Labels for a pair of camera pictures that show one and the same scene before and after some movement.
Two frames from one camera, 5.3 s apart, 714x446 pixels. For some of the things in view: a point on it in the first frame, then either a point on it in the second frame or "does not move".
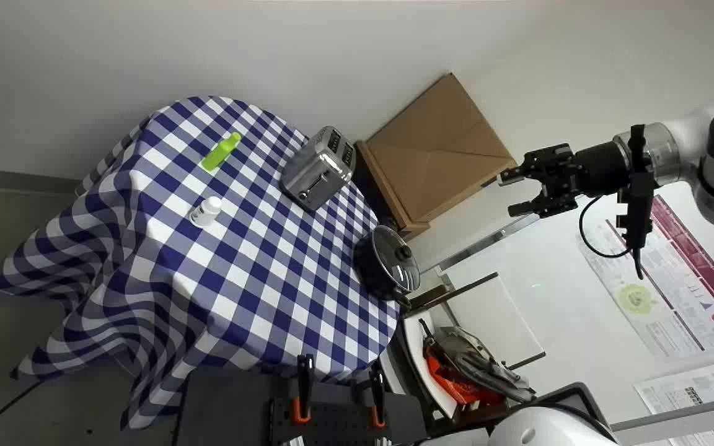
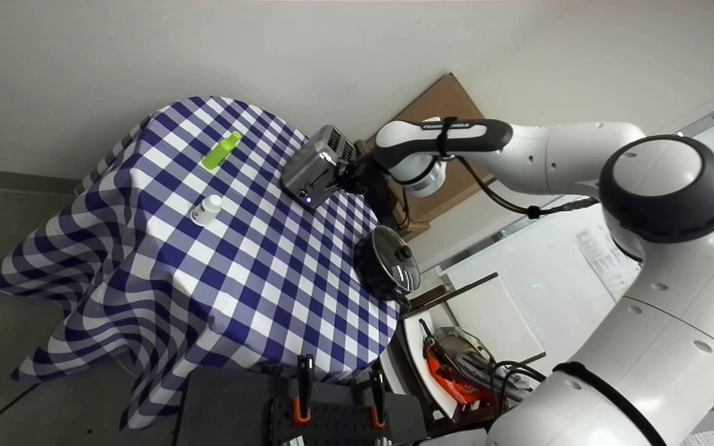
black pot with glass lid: x=386 y=264 does not move
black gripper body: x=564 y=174 to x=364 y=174
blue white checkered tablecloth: x=189 y=248 does not move
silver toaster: x=317 y=174 does not move
